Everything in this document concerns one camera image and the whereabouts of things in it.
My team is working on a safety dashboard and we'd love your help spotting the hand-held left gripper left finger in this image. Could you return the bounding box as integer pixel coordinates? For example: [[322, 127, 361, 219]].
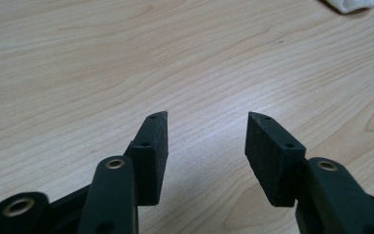
[[124, 110, 169, 207]]

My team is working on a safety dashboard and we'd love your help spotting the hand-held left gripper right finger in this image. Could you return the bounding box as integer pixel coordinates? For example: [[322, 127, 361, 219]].
[[244, 111, 307, 208]]

